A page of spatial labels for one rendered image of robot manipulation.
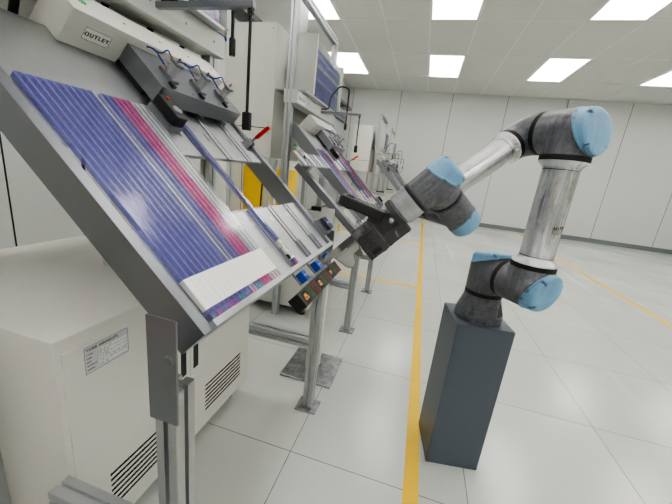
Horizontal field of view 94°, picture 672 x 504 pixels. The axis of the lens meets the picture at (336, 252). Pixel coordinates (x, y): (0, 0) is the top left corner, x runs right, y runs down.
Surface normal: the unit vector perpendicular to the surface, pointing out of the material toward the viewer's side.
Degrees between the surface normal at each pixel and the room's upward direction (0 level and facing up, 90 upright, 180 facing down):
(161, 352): 90
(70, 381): 90
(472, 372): 90
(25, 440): 90
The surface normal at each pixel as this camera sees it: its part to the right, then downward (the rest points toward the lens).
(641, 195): -0.26, 0.22
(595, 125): 0.40, 0.15
